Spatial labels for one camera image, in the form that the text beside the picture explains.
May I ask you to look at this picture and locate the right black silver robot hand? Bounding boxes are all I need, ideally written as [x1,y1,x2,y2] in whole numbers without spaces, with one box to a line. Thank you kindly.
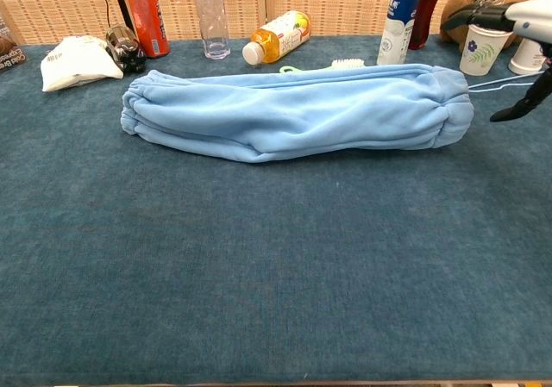
[439,0,552,123]

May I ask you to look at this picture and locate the light blue fleece pants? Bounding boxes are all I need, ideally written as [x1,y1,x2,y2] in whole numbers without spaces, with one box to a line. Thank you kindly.
[120,62,475,164]

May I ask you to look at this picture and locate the white lotion bottle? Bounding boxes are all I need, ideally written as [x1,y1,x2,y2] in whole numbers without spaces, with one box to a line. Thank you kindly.
[508,37,549,76]

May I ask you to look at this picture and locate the white paper cup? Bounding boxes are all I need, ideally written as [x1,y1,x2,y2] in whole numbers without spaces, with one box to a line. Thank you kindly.
[458,22,514,77]

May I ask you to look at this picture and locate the tall cola bottle red cap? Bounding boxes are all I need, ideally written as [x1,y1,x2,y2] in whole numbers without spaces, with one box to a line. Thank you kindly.
[407,0,448,51]

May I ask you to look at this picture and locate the white bottle with blue cap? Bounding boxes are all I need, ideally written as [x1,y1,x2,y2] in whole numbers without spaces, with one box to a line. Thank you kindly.
[376,0,422,66]

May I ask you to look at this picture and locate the yellow tea bottle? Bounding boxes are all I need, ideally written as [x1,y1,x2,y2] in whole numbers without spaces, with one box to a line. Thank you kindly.
[241,9,311,66]

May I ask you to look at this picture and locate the clear empty plastic bottle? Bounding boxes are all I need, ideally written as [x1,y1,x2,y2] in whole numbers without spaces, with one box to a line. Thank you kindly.
[191,0,231,60]

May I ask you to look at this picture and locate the dark teal table cloth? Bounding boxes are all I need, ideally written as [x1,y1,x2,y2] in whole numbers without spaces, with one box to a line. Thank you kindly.
[0,34,552,384]

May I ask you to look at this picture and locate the orange drink can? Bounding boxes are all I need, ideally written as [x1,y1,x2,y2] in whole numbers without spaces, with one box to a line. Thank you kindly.
[123,0,171,59]

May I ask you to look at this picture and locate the small dark cola bottle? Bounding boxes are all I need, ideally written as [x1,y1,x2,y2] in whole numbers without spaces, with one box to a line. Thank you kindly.
[105,24,147,74]

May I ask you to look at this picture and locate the black stand pole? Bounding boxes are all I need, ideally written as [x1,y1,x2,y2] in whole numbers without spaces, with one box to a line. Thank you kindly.
[107,0,138,34]

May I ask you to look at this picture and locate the white powder bag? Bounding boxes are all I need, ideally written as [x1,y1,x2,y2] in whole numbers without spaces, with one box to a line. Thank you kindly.
[41,35,125,93]

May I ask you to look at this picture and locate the light blue wire hanger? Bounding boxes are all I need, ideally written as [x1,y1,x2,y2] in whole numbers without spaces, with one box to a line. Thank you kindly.
[467,71,545,93]

